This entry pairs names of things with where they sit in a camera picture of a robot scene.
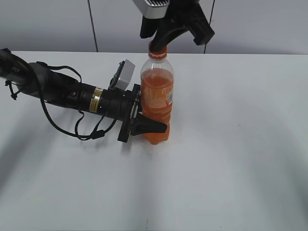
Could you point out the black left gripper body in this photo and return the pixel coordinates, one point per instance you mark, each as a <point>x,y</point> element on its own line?
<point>118,105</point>

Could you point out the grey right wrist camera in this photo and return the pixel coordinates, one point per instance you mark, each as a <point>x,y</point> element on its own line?
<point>152,9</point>

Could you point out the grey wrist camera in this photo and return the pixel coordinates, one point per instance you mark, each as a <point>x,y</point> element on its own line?
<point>123,75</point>
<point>152,9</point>

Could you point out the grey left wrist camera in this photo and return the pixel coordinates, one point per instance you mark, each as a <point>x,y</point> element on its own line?
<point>123,75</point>

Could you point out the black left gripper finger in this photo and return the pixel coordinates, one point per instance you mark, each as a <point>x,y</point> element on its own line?
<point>143,125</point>

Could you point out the orange bottle cap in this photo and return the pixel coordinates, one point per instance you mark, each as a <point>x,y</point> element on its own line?
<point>157,54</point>

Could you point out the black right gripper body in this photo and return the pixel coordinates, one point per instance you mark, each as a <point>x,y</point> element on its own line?
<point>190,13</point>

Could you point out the orange soda plastic bottle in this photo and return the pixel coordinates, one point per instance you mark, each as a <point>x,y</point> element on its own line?
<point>157,81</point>

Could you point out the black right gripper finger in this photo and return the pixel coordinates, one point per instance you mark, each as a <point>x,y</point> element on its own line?
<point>167,31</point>

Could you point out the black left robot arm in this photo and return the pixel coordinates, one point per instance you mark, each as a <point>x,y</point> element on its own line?
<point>46,83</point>

